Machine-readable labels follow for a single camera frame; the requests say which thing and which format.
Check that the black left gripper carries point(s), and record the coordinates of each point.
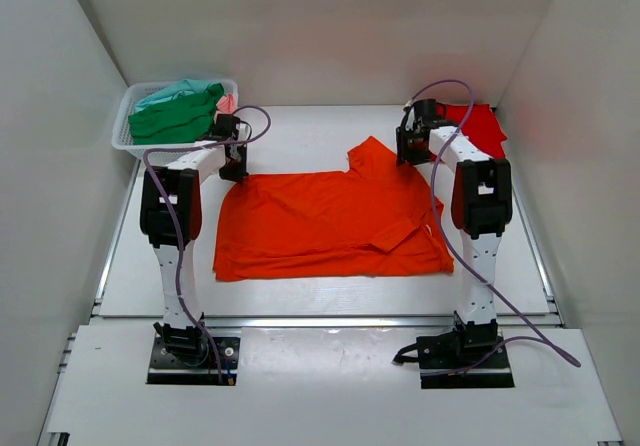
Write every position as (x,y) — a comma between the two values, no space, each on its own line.
(238,175)

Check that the white plastic laundry basket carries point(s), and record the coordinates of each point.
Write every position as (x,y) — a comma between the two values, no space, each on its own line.
(121,135)

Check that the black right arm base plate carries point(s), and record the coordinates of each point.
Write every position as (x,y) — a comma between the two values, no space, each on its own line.
(465,356)

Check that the folded red t shirt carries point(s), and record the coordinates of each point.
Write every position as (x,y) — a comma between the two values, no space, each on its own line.
(482,127)

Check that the teal t shirt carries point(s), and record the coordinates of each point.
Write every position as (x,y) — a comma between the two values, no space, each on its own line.
(185,87)

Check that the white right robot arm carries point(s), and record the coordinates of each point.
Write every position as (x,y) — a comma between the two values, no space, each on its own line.
(481,208)

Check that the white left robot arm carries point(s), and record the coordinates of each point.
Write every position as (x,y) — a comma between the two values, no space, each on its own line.
(171,218)

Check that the pink t shirt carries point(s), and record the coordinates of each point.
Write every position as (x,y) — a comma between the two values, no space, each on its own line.
(227,104)

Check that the orange t shirt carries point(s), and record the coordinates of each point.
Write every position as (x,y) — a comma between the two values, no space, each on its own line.
(376,219)

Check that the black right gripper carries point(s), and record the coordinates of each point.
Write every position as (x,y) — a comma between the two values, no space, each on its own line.
(405,156)

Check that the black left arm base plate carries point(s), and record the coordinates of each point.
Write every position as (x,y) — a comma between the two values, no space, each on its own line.
(173,364)

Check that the aluminium table rail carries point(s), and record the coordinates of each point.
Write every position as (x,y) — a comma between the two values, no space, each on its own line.
(131,288)

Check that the green t shirt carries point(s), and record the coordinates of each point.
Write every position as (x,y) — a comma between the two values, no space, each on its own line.
(181,120)

